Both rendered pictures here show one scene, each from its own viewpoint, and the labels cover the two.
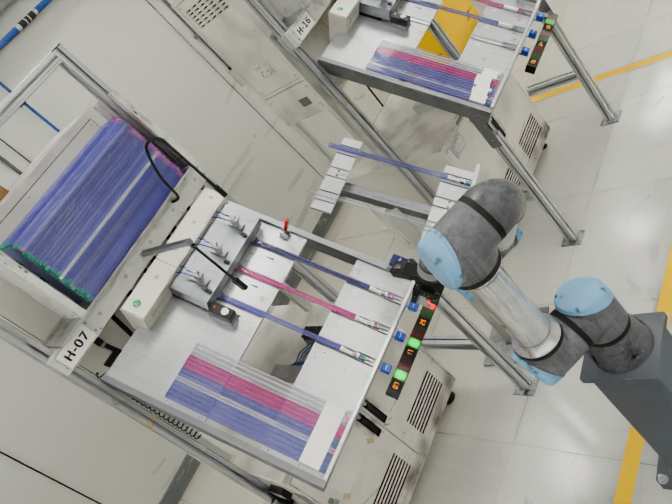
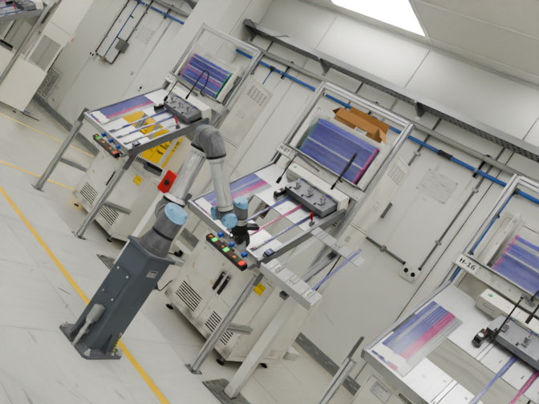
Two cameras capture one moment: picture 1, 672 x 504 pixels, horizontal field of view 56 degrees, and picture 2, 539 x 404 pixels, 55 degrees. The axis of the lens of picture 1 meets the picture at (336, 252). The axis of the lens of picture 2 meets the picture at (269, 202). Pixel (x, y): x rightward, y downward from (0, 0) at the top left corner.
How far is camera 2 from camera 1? 2.79 m
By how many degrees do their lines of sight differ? 68
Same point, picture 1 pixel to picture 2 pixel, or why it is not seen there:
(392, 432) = (211, 298)
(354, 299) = (261, 236)
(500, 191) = (211, 131)
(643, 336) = (147, 238)
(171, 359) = (269, 179)
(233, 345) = (264, 195)
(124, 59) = not seen: outside the picture
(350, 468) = (203, 267)
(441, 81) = (404, 335)
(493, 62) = (418, 380)
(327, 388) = not seen: hidden behind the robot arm
